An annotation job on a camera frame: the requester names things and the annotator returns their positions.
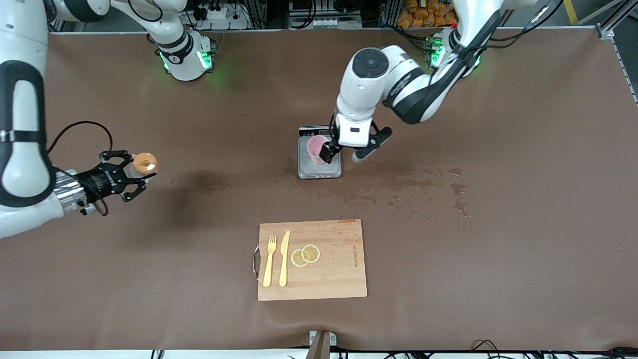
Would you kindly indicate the wooden cutting board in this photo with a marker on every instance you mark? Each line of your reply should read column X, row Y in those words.
column 334, row 274

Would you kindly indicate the clear squeeze bottle orange cap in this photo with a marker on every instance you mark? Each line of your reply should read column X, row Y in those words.
column 145, row 163

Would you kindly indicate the metal camera mounting bracket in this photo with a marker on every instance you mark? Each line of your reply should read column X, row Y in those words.
column 321, row 344

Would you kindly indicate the white power strip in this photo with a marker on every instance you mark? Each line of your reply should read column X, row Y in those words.
column 224, row 17

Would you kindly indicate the yellow plastic fork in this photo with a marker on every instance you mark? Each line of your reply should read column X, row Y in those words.
column 269, row 264

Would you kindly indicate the orange snack packets pile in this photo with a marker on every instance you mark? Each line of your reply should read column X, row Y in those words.
column 423, row 15

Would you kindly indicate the aluminium frame profile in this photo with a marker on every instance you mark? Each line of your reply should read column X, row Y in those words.
column 605, row 32

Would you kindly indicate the grey digital kitchen scale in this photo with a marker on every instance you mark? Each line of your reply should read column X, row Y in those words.
column 319, row 169

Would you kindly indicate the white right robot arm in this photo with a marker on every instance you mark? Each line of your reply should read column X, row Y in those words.
column 25, row 164

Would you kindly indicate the yellow plastic knife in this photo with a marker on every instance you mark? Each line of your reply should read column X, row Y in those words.
column 284, row 259

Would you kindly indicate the pink plastic cup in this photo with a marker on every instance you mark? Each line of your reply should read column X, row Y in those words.
column 314, row 148

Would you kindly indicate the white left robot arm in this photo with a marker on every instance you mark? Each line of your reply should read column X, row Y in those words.
column 398, row 62

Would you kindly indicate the lemon slice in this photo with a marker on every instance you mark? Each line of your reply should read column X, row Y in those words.
column 297, row 259
column 311, row 253

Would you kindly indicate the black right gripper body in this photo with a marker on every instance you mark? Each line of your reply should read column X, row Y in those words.
column 101, row 181

